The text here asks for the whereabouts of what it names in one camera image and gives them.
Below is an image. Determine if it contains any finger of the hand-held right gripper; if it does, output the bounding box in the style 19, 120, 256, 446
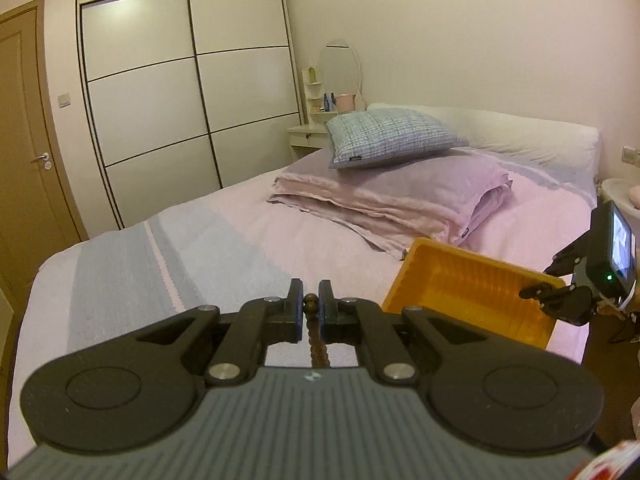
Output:
519, 281, 570, 307
544, 240, 592, 277

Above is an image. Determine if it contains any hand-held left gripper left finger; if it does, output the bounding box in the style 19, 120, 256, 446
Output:
134, 279, 305, 387

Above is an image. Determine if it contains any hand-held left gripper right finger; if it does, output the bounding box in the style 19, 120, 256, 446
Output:
318, 280, 482, 387

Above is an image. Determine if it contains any brown beaded bracelet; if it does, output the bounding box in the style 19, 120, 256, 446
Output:
302, 293, 334, 369

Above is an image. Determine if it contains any orange plastic tray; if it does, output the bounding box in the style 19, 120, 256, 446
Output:
381, 237, 568, 352

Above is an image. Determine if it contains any round white side table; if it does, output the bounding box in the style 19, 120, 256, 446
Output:
599, 177, 640, 228

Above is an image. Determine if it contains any bed with pink striped sheet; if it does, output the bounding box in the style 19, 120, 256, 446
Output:
9, 140, 601, 461

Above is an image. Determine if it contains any long white pillow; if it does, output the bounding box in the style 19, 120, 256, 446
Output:
366, 103, 601, 191

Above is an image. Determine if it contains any folded pink blanket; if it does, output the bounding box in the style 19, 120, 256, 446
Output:
266, 147, 516, 261

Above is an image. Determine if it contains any white dressing table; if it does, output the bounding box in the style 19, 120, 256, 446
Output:
286, 108, 370, 164

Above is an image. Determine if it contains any red and white printed object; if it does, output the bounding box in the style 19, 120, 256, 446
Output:
569, 439, 640, 480

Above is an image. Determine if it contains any blue-grey plaid pillow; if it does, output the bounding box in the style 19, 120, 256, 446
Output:
325, 108, 471, 170

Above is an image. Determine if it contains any small white shelf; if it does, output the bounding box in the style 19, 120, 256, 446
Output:
301, 67, 327, 127

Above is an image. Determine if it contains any oval mirror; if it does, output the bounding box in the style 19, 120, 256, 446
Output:
319, 38, 362, 107

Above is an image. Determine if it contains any white sliding-door wardrobe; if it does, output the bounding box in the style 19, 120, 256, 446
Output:
75, 0, 307, 231

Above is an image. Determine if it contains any brown wooden door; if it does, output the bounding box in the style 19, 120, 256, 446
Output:
0, 0, 92, 286

